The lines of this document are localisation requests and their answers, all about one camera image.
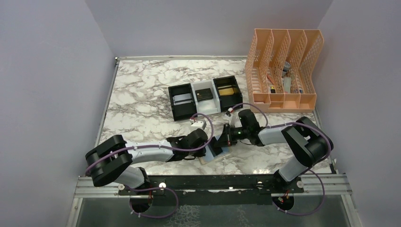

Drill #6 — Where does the orange plastic desk organizer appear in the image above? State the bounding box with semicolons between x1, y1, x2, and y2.
245;29;324;114

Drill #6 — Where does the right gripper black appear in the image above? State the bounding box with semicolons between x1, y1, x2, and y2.
214;122;250;147

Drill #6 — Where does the black white card tray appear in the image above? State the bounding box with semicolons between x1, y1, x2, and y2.
168;76;243;121

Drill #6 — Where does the gold card in tray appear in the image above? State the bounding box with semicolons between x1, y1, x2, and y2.
218;87;235;96

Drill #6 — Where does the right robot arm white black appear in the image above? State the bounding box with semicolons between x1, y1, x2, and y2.
212;109;333;192

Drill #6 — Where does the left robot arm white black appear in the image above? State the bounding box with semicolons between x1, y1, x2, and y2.
85;129;215;194

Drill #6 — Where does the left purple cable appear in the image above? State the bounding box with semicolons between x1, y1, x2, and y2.
85;113;214;177

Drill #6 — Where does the silver card in tray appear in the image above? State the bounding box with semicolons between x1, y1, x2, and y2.
173;93;192;105

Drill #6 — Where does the black card in tray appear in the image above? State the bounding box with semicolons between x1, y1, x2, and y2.
195;88;213;102

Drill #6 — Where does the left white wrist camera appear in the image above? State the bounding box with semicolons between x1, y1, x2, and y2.
190;118;207;130

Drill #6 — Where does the grey tape roll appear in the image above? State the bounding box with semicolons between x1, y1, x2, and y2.
281;61;291;77

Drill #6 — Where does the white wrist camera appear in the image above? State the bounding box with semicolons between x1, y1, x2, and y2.
190;118;207;130
224;107;238;126

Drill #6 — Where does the black metal base rail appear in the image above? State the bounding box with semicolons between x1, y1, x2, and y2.
75;174;351;208

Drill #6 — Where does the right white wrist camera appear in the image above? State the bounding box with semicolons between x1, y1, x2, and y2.
224;107;238;126

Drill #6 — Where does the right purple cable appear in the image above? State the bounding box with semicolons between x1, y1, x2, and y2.
226;103;333;217

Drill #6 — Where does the purple cable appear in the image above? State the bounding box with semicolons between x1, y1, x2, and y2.
85;113;214;177
226;103;333;217

